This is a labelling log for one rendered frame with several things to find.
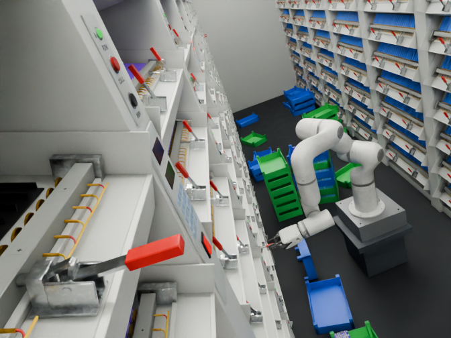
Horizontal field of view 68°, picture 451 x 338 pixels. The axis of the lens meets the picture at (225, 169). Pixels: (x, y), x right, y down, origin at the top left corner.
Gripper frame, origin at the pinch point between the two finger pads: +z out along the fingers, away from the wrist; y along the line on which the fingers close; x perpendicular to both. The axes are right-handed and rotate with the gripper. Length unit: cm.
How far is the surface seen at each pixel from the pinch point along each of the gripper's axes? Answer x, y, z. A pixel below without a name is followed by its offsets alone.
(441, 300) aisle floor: -67, -14, -62
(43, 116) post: 107, -95, -4
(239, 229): 38.5, -31.2, 1.5
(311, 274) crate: -53, 23, -7
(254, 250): 22.2, -25.6, 2.7
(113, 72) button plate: 107, -92, -12
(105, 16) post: 118, -25, 1
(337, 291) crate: -59, 9, -17
